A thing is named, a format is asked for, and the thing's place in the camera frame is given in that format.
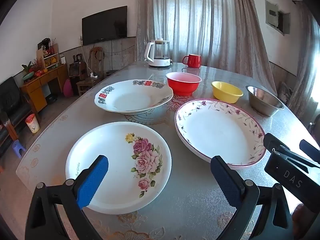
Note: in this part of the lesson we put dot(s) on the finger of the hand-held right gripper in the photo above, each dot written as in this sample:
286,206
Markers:
272,141
310,148

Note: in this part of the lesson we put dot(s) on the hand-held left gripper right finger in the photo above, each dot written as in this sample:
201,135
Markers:
225,180

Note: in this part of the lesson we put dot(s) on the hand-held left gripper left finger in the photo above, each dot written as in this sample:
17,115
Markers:
92,182

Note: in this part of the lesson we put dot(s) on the white plate pink rose print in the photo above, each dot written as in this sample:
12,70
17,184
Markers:
112,150

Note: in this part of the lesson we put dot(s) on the white plate purple floral rim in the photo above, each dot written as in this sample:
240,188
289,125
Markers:
215,130

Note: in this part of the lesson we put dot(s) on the white plate red blue print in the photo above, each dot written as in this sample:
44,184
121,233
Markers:
130,97

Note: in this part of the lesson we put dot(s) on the red bowl white inside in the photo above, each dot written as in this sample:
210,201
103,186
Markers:
183,87

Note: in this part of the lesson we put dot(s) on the stainless steel bowl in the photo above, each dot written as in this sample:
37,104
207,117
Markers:
262,105

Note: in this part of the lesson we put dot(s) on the yellow plastic bowl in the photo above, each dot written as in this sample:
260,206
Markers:
225,95

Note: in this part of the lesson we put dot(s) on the blue plastic stool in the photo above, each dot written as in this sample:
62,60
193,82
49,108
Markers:
18,146

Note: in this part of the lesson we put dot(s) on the white red trash bin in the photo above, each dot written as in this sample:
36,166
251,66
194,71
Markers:
32,123

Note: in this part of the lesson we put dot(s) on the pink bag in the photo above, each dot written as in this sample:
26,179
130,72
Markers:
67,88

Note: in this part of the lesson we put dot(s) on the brown wooden chair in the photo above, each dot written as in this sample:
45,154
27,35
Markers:
86,83

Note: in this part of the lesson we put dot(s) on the white power strip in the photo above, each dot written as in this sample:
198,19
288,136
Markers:
93,75

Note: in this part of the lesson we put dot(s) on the wooden desk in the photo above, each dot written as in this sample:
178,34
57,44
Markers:
32,90

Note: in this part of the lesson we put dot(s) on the black sofa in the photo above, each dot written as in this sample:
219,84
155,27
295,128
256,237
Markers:
12,105

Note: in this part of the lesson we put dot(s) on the black bench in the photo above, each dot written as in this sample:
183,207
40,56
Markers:
112,72

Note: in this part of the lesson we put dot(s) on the red mug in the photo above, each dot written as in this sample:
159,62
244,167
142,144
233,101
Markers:
193,61

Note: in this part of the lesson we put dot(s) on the black speaker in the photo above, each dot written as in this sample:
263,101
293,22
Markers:
74,70

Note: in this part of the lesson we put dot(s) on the white router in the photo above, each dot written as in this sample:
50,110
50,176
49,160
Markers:
63,60

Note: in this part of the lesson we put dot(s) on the potted green plant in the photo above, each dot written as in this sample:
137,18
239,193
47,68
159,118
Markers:
27,73

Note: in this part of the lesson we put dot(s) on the wooden desktop shelf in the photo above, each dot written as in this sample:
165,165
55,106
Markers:
48,55

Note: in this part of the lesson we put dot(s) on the white glass electric kettle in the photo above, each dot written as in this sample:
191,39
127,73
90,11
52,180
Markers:
160,61

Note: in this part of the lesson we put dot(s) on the black flat television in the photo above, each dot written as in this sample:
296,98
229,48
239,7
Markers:
105,25

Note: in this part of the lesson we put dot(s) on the wall electrical box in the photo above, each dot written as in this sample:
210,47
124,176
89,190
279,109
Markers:
275,15

